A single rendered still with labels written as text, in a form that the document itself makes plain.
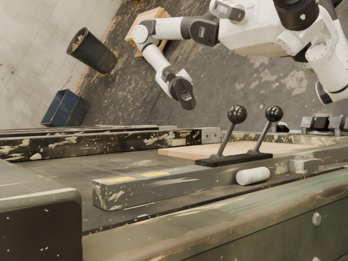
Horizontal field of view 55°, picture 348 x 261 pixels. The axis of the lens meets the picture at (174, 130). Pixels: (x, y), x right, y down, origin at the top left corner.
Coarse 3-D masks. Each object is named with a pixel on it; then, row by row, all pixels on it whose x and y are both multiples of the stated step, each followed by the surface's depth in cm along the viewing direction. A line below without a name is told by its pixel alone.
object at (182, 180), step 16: (336, 144) 104; (272, 160) 75; (320, 160) 90; (336, 160) 96; (128, 176) 56; (144, 176) 55; (160, 176) 55; (176, 176) 57; (192, 176) 60; (208, 176) 62; (224, 176) 65; (96, 192) 51; (112, 192) 49; (128, 192) 51; (144, 192) 53; (160, 192) 55; (176, 192) 57; (192, 192) 60; (112, 208) 49
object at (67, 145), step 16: (192, 128) 152; (208, 128) 153; (0, 144) 97; (16, 144) 100; (32, 144) 103; (48, 144) 106; (64, 144) 110; (80, 144) 113; (96, 144) 117; (112, 144) 121; (128, 144) 126; (144, 144) 130; (160, 144) 135; (192, 144) 147; (16, 160) 100
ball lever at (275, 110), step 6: (270, 108) 69; (276, 108) 69; (270, 114) 69; (276, 114) 69; (282, 114) 69; (270, 120) 70; (276, 120) 69; (264, 132) 72; (258, 144) 73; (252, 150) 74; (258, 150) 75
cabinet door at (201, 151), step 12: (204, 144) 130; (216, 144) 130; (228, 144) 131; (240, 144) 132; (252, 144) 131; (264, 144) 131; (276, 144) 129; (288, 144) 127; (300, 144) 127; (180, 156) 107; (192, 156) 103; (204, 156) 99
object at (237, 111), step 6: (234, 108) 61; (240, 108) 61; (228, 114) 62; (234, 114) 61; (240, 114) 61; (246, 114) 62; (234, 120) 62; (240, 120) 61; (234, 126) 64; (228, 132) 64; (228, 138) 65; (222, 144) 65; (222, 150) 66; (210, 156) 67; (216, 156) 66; (222, 156) 67
